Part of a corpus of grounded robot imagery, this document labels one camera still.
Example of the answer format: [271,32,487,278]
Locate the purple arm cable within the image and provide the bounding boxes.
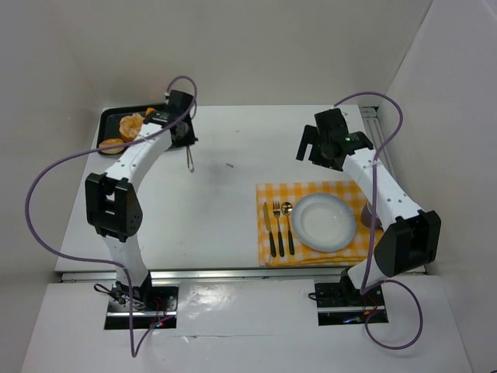
[24,75,200,358]
[332,91,424,351]

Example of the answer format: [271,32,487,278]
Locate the purple mug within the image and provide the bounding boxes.
[360,202,383,231]

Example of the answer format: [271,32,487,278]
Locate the metal tongs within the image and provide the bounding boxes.
[186,146,195,173]

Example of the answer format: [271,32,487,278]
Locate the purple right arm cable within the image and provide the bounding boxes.
[332,91,424,351]

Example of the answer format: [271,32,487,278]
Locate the aluminium rail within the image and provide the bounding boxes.
[61,267,345,283]

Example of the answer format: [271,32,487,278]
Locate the croissant bread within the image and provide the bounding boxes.
[119,113,144,143]

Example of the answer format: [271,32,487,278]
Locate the black tray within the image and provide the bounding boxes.
[96,103,195,156]

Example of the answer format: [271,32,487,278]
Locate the gold spoon black handle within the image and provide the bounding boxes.
[281,202,295,256]

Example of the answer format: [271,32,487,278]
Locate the gold knife black handle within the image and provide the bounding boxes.
[263,202,276,257]

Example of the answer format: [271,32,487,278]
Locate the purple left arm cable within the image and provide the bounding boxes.
[24,75,200,358]

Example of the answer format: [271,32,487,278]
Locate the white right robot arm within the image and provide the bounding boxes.
[297,108,441,305]

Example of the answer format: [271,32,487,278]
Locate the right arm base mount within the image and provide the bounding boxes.
[308,282,385,309]

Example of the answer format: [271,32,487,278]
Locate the round bread bun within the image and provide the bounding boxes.
[98,138,125,155]

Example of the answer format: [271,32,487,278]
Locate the yellow checkered cloth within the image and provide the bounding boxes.
[256,180,370,267]

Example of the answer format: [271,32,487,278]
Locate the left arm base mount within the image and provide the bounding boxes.
[93,284,179,319]

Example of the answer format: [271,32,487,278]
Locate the gold fork black handle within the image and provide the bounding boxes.
[273,200,285,257]

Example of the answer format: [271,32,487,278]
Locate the white blue-rimmed plate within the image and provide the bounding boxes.
[291,193,356,253]

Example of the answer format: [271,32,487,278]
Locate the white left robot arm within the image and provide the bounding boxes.
[85,90,197,305]

